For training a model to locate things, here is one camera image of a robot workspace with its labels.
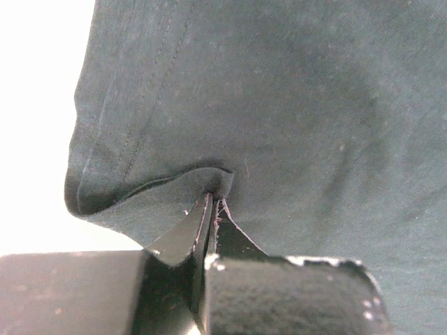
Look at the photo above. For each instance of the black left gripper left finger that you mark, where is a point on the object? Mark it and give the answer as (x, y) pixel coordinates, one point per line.
(156, 290)

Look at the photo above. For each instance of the black t shirt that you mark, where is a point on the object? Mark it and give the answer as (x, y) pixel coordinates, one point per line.
(322, 124)

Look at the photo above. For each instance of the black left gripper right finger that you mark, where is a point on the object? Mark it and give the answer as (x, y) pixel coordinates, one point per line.
(250, 292)

